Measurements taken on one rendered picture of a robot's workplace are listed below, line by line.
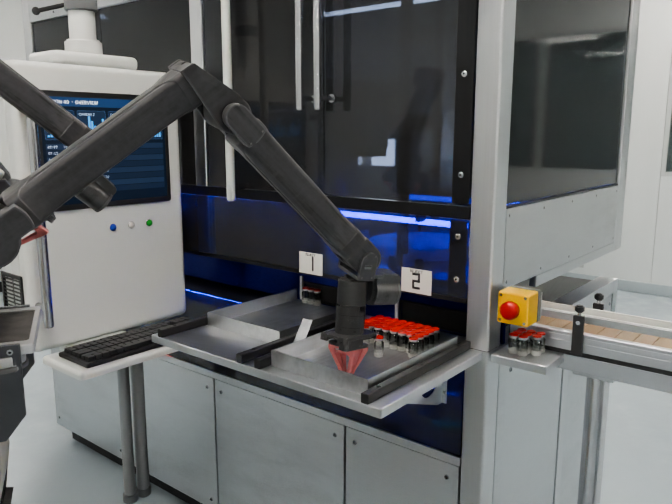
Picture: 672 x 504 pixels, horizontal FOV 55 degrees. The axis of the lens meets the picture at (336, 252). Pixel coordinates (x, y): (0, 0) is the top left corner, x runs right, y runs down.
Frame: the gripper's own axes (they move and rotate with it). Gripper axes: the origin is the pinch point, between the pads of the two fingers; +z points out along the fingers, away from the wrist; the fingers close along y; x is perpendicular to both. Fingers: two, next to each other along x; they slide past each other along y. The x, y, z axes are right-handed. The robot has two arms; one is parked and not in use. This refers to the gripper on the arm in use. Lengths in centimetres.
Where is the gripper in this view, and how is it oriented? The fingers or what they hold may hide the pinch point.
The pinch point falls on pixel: (345, 377)
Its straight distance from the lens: 128.7
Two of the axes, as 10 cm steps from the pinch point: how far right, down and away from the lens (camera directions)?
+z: -0.7, 9.9, 0.9
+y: 6.4, -0.2, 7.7
